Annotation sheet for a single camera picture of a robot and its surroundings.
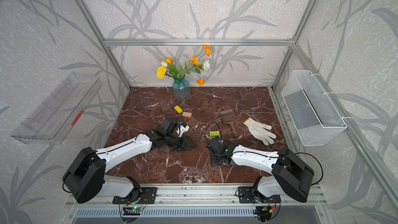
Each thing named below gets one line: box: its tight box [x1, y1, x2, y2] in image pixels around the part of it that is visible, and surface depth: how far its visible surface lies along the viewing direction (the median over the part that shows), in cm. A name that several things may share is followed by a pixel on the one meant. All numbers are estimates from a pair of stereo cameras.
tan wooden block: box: [181, 111, 193, 118], surface depth 106 cm
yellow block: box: [173, 105, 183, 114], surface depth 110 cm
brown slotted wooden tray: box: [220, 108, 238, 137], surface depth 104 cm
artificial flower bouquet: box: [156, 44, 212, 87], surface depth 98 cm
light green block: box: [209, 130, 221, 137], surface depth 98 cm
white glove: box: [243, 117, 277, 146], surface depth 98 cm
